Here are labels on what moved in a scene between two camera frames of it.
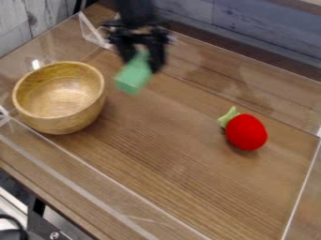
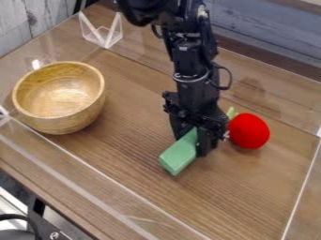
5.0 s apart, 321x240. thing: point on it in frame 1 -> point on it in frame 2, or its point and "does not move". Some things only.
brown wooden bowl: (57, 97) does not move
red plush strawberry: (245, 129) does not move
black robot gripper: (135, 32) -> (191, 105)
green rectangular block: (134, 75) -> (180, 153)
